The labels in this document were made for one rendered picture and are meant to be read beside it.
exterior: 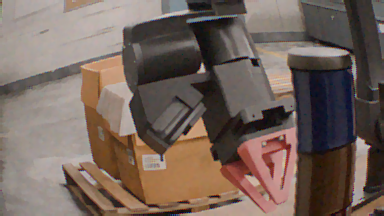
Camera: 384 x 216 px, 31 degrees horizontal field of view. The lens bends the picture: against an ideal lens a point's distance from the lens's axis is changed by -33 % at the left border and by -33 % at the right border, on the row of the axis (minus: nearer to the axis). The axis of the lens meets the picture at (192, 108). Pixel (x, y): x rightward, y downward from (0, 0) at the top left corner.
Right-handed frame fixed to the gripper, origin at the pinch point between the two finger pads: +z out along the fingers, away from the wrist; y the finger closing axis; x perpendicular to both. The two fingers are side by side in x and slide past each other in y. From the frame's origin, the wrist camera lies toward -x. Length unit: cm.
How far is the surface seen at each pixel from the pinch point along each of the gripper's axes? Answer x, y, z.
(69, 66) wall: 221, -946, -425
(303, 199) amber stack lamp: -20, 47, 9
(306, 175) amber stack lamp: -20, 48, 8
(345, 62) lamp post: -18, 51, 5
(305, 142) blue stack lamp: -20, 48, 7
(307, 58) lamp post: -20, 50, 4
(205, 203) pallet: 108, -307, -69
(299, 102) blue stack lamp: -20, 49, 5
